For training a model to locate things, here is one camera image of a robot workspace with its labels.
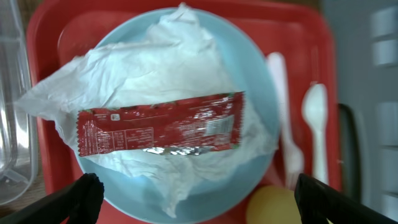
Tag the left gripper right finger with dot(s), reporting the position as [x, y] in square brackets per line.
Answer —
[318, 203]

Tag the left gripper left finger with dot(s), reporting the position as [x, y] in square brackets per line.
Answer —
[79, 202]

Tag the yellow plastic cup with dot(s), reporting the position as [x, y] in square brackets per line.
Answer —
[272, 205]

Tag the red ketchup sachet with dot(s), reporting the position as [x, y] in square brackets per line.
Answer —
[190, 126]

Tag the grey dishwasher rack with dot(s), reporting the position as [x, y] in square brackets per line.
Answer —
[365, 33]

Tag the white plastic fork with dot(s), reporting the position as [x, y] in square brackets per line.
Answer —
[292, 154]

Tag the light blue plate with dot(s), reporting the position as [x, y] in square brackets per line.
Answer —
[137, 200]

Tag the clear plastic bin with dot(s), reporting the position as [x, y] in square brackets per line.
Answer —
[19, 149]

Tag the white plastic spoon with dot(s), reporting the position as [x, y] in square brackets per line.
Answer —
[315, 114]

